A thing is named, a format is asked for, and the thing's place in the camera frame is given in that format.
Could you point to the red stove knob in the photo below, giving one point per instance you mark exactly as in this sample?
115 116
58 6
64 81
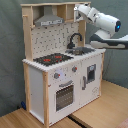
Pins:
74 69
56 75

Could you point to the black toy stovetop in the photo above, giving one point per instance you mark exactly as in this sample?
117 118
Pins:
52 59

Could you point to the grey toy ice dispenser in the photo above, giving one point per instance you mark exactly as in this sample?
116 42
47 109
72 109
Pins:
91 73

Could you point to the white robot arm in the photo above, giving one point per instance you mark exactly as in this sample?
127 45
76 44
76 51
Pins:
107 24

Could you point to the left red stove knob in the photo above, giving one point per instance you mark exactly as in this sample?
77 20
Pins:
56 75

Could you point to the black toy faucet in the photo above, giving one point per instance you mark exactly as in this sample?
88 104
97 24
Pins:
71 44

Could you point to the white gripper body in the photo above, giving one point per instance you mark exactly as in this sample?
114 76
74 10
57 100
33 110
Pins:
85 12

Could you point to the grey toy sink basin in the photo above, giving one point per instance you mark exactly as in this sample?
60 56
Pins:
79 51

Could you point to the grey cabinet door handle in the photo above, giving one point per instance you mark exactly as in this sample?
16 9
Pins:
84 83

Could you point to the toy oven door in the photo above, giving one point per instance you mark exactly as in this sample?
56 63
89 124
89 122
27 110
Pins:
65 96

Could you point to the right red stove knob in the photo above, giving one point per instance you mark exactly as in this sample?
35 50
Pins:
74 69

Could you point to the grey toy range hood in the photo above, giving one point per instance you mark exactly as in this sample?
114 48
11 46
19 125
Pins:
48 18

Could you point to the white wooden toy kitchen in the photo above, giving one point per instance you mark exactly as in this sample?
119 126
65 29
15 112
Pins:
40 84

